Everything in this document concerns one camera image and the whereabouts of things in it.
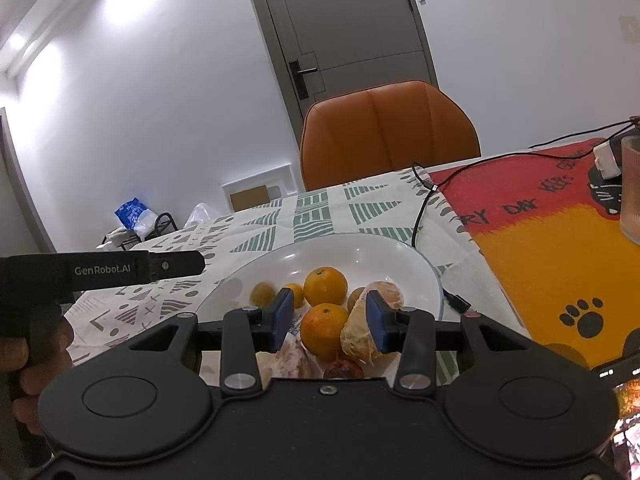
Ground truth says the small yellow-green fruit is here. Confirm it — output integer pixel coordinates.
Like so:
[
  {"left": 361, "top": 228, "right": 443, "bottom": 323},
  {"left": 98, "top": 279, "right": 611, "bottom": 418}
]
[{"left": 250, "top": 282, "right": 277, "bottom": 308}]

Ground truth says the small yellow mandarin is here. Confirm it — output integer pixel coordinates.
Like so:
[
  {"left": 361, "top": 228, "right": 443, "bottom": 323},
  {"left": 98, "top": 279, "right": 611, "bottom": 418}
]
[{"left": 285, "top": 283, "right": 305, "bottom": 309}]

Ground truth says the large orange front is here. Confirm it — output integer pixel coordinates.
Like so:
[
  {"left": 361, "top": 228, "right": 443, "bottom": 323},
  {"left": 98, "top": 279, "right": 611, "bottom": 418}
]
[{"left": 299, "top": 304, "right": 348, "bottom": 362}]

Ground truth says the large orange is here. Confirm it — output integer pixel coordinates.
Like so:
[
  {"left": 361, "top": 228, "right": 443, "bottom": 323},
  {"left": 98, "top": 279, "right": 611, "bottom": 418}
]
[
  {"left": 299, "top": 304, "right": 348, "bottom": 362},
  {"left": 303, "top": 266, "right": 348, "bottom": 307}
]

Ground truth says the pink peeled pomelo piece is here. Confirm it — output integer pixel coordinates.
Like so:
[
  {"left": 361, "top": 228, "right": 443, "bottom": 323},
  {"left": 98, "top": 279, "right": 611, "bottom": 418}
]
[{"left": 256, "top": 333, "right": 312, "bottom": 387}]

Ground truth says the dark red plum front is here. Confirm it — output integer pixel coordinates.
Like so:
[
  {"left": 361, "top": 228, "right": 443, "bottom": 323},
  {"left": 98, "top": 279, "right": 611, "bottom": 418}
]
[{"left": 323, "top": 359, "right": 364, "bottom": 379}]

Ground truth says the green kiwi fruit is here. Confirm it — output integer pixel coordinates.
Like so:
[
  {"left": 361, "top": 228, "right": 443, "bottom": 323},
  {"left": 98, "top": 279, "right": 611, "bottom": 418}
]
[{"left": 347, "top": 287, "right": 364, "bottom": 312}]

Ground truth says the person's left hand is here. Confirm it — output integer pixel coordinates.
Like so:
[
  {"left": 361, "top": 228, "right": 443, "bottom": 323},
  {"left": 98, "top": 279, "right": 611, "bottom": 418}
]
[{"left": 0, "top": 316, "right": 75, "bottom": 436}]

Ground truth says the white ceramic plate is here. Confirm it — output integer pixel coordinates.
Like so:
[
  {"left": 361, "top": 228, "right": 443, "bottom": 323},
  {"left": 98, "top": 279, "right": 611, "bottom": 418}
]
[{"left": 194, "top": 232, "right": 445, "bottom": 380}]

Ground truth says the black usb plug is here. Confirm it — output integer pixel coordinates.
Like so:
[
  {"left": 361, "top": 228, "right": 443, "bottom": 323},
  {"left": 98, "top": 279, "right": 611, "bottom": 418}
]
[{"left": 442, "top": 289, "right": 471, "bottom": 315}]

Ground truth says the patterned white tablecloth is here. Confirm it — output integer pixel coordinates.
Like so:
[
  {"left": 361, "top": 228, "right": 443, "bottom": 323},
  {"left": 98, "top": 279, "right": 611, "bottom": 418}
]
[{"left": 66, "top": 169, "right": 524, "bottom": 364}]

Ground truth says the blue white plastic bag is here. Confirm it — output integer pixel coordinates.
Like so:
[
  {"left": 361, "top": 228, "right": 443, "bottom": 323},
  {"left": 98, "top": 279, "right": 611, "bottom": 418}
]
[{"left": 115, "top": 197, "right": 158, "bottom": 238}]

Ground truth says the clear plastic bag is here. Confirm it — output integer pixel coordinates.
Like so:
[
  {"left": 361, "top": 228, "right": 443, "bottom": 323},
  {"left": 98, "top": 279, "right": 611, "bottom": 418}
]
[{"left": 183, "top": 203, "right": 221, "bottom": 229}]

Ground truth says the white foam packaging board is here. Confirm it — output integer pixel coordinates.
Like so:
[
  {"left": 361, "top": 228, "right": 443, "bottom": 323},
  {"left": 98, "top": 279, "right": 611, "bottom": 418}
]
[{"left": 221, "top": 164, "right": 298, "bottom": 212}]

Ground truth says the black metal shoe rack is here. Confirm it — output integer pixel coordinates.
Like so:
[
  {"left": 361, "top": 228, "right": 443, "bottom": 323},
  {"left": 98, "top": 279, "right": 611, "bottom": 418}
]
[{"left": 98, "top": 212, "right": 178, "bottom": 252}]

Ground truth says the red orange cartoon mat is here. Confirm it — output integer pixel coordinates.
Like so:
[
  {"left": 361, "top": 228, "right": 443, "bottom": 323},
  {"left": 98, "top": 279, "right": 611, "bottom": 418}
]
[{"left": 432, "top": 139, "right": 639, "bottom": 367}]

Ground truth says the orange leather chair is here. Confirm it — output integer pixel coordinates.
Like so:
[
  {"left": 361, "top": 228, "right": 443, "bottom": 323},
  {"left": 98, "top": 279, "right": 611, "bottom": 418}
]
[{"left": 299, "top": 80, "right": 480, "bottom": 191}]

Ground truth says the smartphone with lit screen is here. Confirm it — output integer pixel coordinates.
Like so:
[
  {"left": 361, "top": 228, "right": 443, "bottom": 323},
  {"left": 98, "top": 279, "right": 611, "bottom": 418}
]
[{"left": 593, "top": 351, "right": 640, "bottom": 479}]

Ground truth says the white power adapter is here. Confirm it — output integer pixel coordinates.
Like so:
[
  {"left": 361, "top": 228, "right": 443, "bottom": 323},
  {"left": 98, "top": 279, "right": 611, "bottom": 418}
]
[{"left": 593, "top": 139, "right": 622, "bottom": 180}]

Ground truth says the frosted drinking glass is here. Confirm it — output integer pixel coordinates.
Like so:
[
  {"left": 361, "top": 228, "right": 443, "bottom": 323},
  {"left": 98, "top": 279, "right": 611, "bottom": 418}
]
[{"left": 620, "top": 136, "right": 640, "bottom": 244}]

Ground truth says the black door lock handle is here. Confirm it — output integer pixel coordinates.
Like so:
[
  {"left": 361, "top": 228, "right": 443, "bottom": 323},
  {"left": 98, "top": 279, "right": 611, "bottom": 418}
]
[{"left": 288, "top": 60, "right": 318, "bottom": 101}]

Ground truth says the black cable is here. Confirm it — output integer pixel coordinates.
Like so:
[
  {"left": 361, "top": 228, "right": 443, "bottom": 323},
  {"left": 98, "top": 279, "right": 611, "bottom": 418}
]
[{"left": 409, "top": 118, "right": 640, "bottom": 248}]

